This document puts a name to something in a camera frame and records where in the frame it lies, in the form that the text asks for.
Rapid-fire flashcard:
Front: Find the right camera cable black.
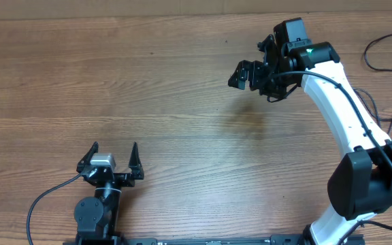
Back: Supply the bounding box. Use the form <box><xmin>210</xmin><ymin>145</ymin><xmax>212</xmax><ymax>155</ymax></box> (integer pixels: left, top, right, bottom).
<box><xmin>270</xmin><ymin>70</ymin><xmax>392</xmax><ymax>245</ymax></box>

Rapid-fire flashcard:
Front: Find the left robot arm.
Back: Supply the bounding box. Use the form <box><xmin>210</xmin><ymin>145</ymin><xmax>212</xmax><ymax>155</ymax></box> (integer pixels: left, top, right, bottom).
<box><xmin>74</xmin><ymin>142</ymin><xmax>144</xmax><ymax>244</ymax></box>

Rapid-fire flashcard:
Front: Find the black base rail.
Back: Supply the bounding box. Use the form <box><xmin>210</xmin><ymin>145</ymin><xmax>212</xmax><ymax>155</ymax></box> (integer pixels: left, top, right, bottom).
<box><xmin>63</xmin><ymin>233</ymin><xmax>365</xmax><ymax>245</ymax></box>

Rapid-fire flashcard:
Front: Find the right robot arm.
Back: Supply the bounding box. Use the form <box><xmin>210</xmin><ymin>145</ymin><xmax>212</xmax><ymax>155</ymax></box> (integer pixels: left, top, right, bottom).
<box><xmin>228</xmin><ymin>18</ymin><xmax>392</xmax><ymax>244</ymax></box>

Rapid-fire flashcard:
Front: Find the left camera cable black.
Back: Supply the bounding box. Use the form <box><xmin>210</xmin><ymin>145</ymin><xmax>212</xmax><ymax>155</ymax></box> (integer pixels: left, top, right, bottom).
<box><xmin>26</xmin><ymin>173</ymin><xmax>84</xmax><ymax>245</ymax></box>

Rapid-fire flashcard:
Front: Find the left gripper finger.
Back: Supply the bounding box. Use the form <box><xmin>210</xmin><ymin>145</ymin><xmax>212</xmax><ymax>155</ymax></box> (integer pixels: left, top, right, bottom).
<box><xmin>128</xmin><ymin>142</ymin><xmax>144</xmax><ymax>177</ymax></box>
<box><xmin>76</xmin><ymin>142</ymin><xmax>99</xmax><ymax>172</ymax></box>

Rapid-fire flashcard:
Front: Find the camera cable black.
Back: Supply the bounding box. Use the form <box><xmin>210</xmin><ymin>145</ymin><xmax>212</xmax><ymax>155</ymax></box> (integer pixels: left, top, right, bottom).
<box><xmin>26</xmin><ymin>173</ymin><xmax>84</xmax><ymax>245</ymax></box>
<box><xmin>270</xmin><ymin>70</ymin><xmax>392</xmax><ymax>245</ymax></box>

